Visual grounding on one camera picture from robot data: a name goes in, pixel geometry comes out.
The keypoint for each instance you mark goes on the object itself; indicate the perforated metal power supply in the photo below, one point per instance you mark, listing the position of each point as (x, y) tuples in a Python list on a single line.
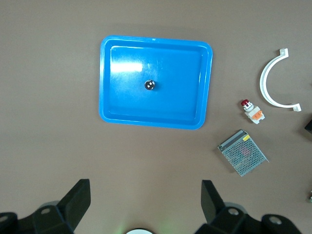
[(243, 153)]

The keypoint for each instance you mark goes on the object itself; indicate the blue plastic tray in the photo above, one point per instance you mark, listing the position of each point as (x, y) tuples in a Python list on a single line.
[(170, 102)]

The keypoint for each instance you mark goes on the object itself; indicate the white curved pipe clamp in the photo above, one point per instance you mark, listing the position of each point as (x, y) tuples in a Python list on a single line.
[(262, 83)]

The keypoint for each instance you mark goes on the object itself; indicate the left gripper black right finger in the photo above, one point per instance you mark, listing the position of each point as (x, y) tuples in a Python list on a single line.
[(214, 204)]

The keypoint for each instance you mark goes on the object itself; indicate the red emergency stop button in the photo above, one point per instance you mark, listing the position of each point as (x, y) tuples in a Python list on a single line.
[(253, 114)]

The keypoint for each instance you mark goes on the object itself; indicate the orange button box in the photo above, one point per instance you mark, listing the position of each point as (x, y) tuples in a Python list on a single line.
[(309, 127)]

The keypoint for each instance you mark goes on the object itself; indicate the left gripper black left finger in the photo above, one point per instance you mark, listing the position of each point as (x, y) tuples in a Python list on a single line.
[(73, 204)]

